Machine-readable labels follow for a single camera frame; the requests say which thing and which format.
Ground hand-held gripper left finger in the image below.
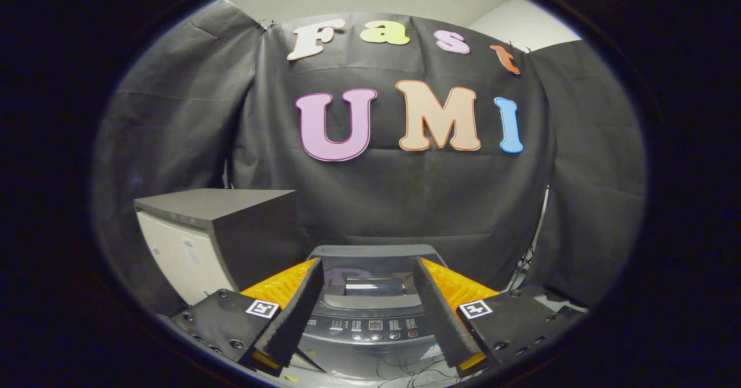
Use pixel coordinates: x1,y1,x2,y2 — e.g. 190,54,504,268
157,257,325,377

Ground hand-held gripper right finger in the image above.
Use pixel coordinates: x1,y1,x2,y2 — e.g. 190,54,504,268
412,256,585,377

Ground grey washing machine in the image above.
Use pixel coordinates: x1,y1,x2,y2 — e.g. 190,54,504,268
289,244,464,383

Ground black backdrop cloth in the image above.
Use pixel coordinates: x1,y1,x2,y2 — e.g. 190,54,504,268
93,0,648,313

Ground grey cabinet with white door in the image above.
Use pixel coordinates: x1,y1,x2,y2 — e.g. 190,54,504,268
133,188,307,308

